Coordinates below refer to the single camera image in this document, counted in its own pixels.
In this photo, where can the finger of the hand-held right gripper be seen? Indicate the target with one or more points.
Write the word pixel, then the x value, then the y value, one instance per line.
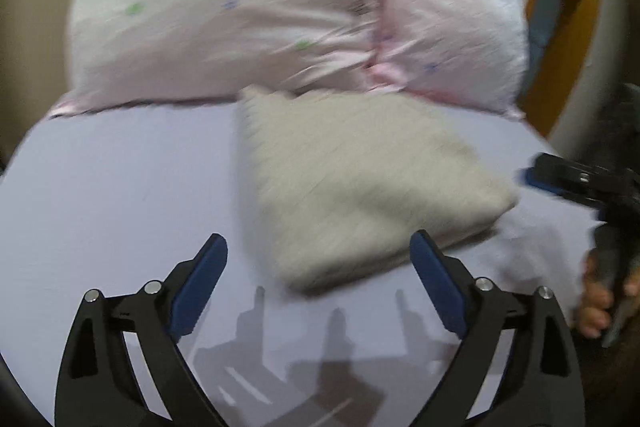
pixel 555 177

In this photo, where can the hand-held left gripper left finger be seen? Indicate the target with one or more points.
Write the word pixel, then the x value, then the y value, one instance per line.
pixel 200 282

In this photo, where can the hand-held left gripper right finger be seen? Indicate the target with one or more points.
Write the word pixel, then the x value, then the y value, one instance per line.
pixel 440 282

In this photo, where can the beige knit garment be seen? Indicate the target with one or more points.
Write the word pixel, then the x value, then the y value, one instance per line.
pixel 360 187

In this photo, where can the person's right hand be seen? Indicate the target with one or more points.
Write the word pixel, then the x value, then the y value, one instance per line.
pixel 595 302

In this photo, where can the lavender bed sheet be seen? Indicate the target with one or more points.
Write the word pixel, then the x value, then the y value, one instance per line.
pixel 125 187

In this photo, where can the white plastic chair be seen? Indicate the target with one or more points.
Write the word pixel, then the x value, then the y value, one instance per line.
pixel 570 22

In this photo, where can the orange wooden furniture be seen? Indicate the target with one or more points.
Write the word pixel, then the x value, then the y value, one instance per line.
pixel 540 7

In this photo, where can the pink floral pillow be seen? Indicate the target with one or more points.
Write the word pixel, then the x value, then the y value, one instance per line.
pixel 280 12

